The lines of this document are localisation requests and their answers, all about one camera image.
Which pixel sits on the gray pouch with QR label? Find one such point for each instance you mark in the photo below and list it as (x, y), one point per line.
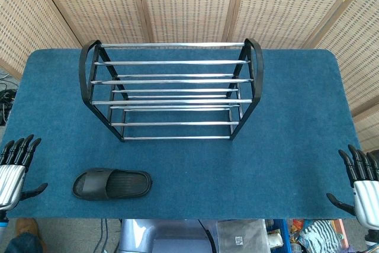
(240, 232)

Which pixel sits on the black rubber slipper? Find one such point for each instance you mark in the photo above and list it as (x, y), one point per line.
(89, 186)

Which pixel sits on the tan work boot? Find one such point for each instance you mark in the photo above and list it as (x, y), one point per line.
(26, 227)

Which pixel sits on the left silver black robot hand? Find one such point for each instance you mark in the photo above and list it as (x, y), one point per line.
(10, 176)

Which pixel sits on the silver-blue robot torso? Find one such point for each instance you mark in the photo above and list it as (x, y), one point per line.
(160, 238)

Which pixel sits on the woven bamboo folding screen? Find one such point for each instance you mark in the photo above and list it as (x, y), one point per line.
(189, 4)

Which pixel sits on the black white striped cloth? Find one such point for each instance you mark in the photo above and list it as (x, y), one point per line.
(319, 235)

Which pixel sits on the black chrome shoe rack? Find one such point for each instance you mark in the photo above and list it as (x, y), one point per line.
(171, 62)

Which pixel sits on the blue plastic crate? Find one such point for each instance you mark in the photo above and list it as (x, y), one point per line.
(279, 230)

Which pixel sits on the blue jeans leg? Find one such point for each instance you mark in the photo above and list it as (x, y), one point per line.
(22, 245)

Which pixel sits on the blue carpet mat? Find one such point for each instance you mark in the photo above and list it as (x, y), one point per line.
(237, 176)

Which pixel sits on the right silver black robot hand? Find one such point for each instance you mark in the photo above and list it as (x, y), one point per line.
(367, 196)

